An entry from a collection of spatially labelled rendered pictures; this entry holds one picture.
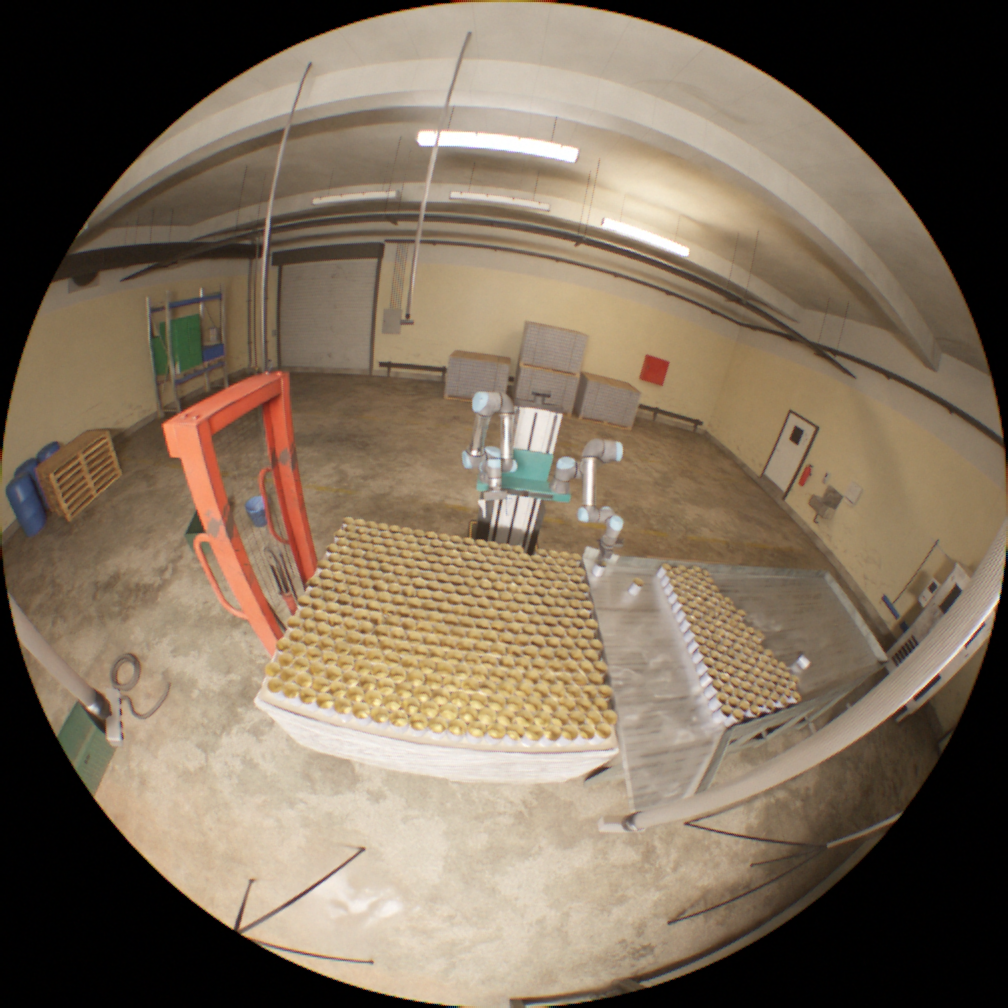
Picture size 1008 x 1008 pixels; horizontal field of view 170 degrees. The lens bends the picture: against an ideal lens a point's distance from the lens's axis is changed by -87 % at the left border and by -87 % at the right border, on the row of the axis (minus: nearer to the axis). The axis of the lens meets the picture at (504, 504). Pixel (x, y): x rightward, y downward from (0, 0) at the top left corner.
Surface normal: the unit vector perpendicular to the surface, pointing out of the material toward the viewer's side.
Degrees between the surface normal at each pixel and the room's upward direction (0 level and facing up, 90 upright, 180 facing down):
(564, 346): 91
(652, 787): 0
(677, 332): 90
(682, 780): 0
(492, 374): 88
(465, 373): 91
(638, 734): 0
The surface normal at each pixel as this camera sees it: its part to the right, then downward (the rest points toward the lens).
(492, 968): 0.16, -0.82
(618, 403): -0.05, 0.57
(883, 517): -0.99, -0.14
